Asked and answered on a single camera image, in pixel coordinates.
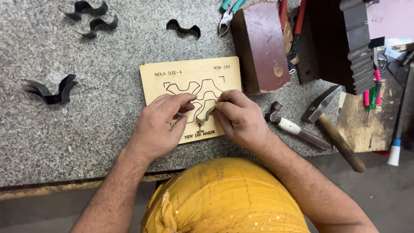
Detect person's left hand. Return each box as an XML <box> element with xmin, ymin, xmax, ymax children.
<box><xmin>128</xmin><ymin>93</ymin><xmax>198</xmax><ymax>162</ymax></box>

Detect person's right hand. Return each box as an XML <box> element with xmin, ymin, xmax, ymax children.
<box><xmin>213</xmin><ymin>90</ymin><xmax>276</xmax><ymax>153</ymax></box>

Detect bent grey steel strip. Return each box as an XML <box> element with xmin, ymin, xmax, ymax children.
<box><xmin>196</xmin><ymin>99</ymin><xmax>224</xmax><ymax>123</ymax></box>

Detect plywood die board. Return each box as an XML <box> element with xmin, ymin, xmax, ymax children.
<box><xmin>139</xmin><ymin>56</ymin><xmax>243</xmax><ymax>145</ymax></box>

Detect maroon wooden block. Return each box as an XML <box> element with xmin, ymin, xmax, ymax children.
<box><xmin>230</xmin><ymin>0</ymin><xmax>291</xmax><ymax>96</ymax></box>

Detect person's yellow garment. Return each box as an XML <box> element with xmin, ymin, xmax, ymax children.
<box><xmin>140</xmin><ymin>157</ymin><xmax>312</xmax><ymax>233</ymax></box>

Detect black bent steel strip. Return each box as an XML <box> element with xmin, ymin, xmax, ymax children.
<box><xmin>77</xmin><ymin>14</ymin><xmax>119</xmax><ymax>39</ymax></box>
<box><xmin>166</xmin><ymin>19</ymin><xmax>202</xmax><ymax>40</ymax></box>
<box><xmin>21</xmin><ymin>74</ymin><xmax>79</xmax><ymax>105</ymax></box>
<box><xmin>58</xmin><ymin>0</ymin><xmax>109</xmax><ymax>21</ymax></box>

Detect dark metal bending machine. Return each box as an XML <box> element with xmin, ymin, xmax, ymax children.
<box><xmin>295</xmin><ymin>0</ymin><xmax>386</xmax><ymax>96</ymax></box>

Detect worn wooden board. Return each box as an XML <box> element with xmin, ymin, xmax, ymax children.
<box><xmin>336</xmin><ymin>74</ymin><xmax>405</xmax><ymax>153</ymax></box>

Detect heap of metal scraps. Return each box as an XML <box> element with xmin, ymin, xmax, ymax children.
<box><xmin>375</xmin><ymin>42</ymin><xmax>414</xmax><ymax>85</ymax></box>

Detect pink sheet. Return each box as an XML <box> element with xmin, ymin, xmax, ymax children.
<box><xmin>367</xmin><ymin>0</ymin><xmax>414</xmax><ymax>42</ymax></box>

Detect hammer with white taped handle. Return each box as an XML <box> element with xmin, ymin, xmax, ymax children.
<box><xmin>264</xmin><ymin>101</ymin><xmax>332</xmax><ymax>151</ymax></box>

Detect hammer with brown wooden handle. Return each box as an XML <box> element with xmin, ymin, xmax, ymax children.
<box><xmin>301</xmin><ymin>85</ymin><xmax>367</xmax><ymax>174</ymax></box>

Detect red handled pliers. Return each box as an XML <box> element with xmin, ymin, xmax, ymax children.
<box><xmin>278</xmin><ymin>0</ymin><xmax>307</xmax><ymax>75</ymax></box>

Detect teal handled pliers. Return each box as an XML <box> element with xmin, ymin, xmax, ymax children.
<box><xmin>218</xmin><ymin>0</ymin><xmax>247</xmax><ymax>37</ymax></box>

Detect pink handled screwdriver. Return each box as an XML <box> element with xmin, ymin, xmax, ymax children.
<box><xmin>363</xmin><ymin>69</ymin><xmax>382</xmax><ymax>107</ymax></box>

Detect green handled screwdriver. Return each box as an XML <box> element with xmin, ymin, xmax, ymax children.
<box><xmin>365</xmin><ymin>81</ymin><xmax>382</xmax><ymax>124</ymax></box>

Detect tool with white blue handle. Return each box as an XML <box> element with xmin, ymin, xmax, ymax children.
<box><xmin>386</xmin><ymin>65</ymin><xmax>414</xmax><ymax>167</ymax></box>

